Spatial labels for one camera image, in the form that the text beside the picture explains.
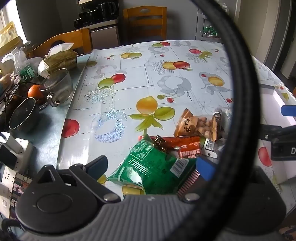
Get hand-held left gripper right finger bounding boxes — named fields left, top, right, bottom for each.
left=182, top=156, right=217, bottom=204

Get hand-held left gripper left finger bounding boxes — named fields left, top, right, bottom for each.
left=37, top=155, right=121, bottom=204

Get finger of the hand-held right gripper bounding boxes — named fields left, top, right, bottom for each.
left=260, top=124, right=296, bottom=141
left=280, top=105, right=296, bottom=116

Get white cardboard box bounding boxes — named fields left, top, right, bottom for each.
left=258, top=82, right=296, bottom=184

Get white barcode packet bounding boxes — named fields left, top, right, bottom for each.
left=201, top=138, right=222, bottom=159

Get red striped snack packet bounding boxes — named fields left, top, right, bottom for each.
left=177, top=170, right=200, bottom=197

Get red-orange snack bar packet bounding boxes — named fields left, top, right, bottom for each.
left=139, top=136, right=201, bottom=159

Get orange peanut packet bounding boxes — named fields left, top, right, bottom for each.
left=173, top=109, right=218, bottom=142

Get green snack bag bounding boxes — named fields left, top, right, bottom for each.
left=107, top=134, right=199, bottom=195

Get brown foil candy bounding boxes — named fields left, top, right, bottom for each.
left=153, top=135, right=168, bottom=152

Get white power strip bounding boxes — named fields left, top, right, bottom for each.
left=0, top=132, right=34, bottom=171

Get smartphone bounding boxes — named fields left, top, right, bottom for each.
left=9, top=171, right=33, bottom=219

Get glass cup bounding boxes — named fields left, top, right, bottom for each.
left=39, top=68, right=73, bottom=107

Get dark cooking pot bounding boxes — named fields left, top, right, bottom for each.
left=9, top=97, right=40, bottom=133

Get fruit print tablecloth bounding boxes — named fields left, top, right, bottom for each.
left=57, top=40, right=296, bottom=202

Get orange fruit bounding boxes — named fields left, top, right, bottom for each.
left=28, top=85, right=44, bottom=100

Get green wrapped packets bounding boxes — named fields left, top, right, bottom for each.
left=203, top=26, right=219, bottom=37

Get green tissue pack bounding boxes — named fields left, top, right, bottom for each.
left=38, top=43, right=78, bottom=78

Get green label water bottle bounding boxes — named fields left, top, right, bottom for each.
left=13, top=50, right=38, bottom=84

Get metal shelf rack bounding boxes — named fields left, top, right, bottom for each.
left=195, top=8, right=222, bottom=41

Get grey cabinet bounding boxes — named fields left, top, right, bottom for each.
left=89, top=20, right=121, bottom=50

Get wooden chair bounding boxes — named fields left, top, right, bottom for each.
left=122, top=6, right=167, bottom=45
left=29, top=28, right=93, bottom=58

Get white plastic bag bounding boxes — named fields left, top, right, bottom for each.
left=1, top=47, right=26, bottom=63

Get brown cardboard box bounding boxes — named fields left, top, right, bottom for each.
left=0, top=36, right=23, bottom=56

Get black coffee machine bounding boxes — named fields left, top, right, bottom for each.
left=79, top=0, right=119, bottom=25

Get wooden chair back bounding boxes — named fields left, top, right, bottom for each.
left=122, top=6, right=167, bottom=45

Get yellow envelope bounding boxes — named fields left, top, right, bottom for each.
left=0, top=21, right=18, bottom=48

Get thick black cable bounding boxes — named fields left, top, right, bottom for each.
left=159, top=0, right=263, bottom=241

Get thin black cable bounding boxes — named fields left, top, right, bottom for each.
left=0, top=83, right=30, bottom=109

